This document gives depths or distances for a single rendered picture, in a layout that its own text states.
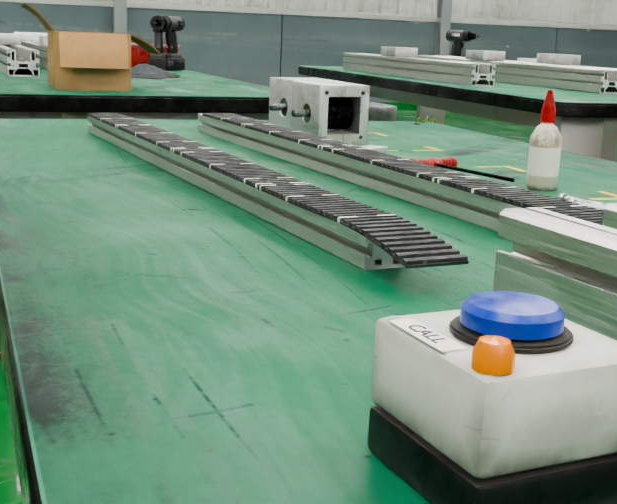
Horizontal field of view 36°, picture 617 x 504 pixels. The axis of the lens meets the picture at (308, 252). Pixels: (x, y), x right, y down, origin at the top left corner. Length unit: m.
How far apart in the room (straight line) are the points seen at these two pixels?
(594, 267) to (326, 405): 0.14
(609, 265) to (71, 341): 0.29
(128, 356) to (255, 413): 0.10
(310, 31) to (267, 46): 0.59
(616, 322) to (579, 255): 0.04
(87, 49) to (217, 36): 9.22
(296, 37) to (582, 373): 11.76
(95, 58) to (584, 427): 2.30
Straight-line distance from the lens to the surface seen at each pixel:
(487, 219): 0.90
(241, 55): 11.87
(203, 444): 0.41
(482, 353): 0.33
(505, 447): 0.34
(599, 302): 0.46
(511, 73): 4.11
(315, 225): 0.80
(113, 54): 2.59
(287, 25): 12.04
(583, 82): 3.71
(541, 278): 0.49
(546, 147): 1.16
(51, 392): 0.47
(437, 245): 0.68
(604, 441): 0.37
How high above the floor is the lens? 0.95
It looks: 13 degrees down
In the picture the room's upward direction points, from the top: 2 degrees clockwise
